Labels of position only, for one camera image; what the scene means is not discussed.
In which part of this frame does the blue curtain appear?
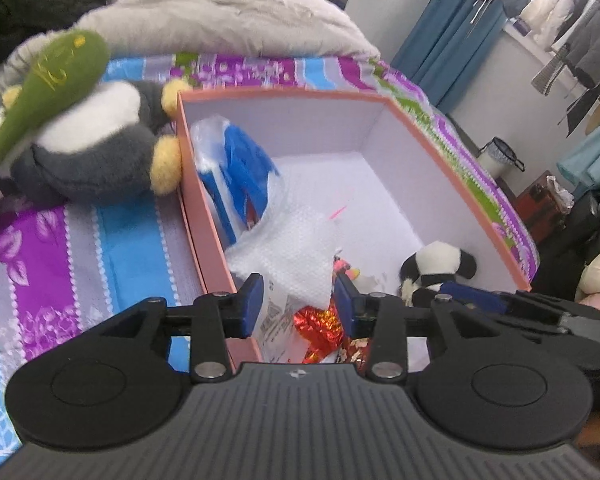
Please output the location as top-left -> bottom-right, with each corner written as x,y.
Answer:
390,0 -> 508,113

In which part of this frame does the grey penguin plush toy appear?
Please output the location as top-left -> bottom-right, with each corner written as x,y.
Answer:
0,80 -> 193,206

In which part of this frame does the teal cloth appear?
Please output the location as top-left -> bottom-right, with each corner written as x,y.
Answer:
555,110 -> 600,191

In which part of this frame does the blue printed plastic bag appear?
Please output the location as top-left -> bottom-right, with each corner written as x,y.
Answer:
190,117 -> 286,246

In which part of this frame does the small panda plush toy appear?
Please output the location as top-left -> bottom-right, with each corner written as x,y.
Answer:
397,241 -> 478,306

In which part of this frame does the grey duvet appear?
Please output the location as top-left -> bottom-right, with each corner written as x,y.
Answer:
5,0 -> 381,76

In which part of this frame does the white bubble wrap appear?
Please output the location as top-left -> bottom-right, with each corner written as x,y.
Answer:
225,205 -> 346,311

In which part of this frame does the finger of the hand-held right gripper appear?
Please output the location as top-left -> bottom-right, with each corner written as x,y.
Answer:
439,281 -> 519,317

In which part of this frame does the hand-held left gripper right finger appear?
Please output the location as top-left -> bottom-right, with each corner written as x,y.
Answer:
332,275 -> 501,384

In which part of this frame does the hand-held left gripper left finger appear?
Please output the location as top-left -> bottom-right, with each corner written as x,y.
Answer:
102,272 -> 266,384

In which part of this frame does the hanging white jacket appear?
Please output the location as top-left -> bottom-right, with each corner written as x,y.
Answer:
520,0 -> 581,51

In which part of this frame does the hanging striped garment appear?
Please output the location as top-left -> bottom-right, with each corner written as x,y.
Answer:
530,45 -> 571,96

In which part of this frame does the white printed plastic packet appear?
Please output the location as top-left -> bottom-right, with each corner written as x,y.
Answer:
257,280 -> 331,363

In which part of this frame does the pink cardboard box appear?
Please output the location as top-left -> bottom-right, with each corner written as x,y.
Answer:
174,85 -> 533,366

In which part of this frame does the green plush stick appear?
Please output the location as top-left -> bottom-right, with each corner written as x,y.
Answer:
0,29 -> 112,186

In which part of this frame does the black garment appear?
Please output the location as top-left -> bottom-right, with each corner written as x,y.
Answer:
0,0 -> 126,78

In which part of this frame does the red-brown box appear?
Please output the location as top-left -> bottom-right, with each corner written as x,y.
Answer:
515,170 -> 576,233

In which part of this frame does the shiny red foil wrapper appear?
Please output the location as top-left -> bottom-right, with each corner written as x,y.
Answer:
292,305 -> 348,366

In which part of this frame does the hanging grey coat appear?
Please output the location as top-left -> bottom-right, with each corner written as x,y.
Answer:
555,0 -> 600,86

